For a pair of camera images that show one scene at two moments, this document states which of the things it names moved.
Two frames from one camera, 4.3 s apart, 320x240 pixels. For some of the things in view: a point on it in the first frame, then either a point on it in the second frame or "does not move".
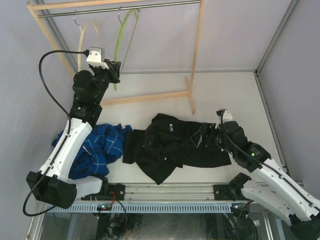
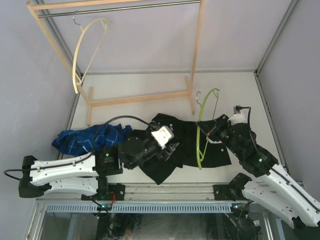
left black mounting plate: [116, 191] does not move
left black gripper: [113, 71] → [165, 153]
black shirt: [165, 145] does not move
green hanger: [119, 36] → [199, 159]
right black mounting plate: [227, 192] does not move
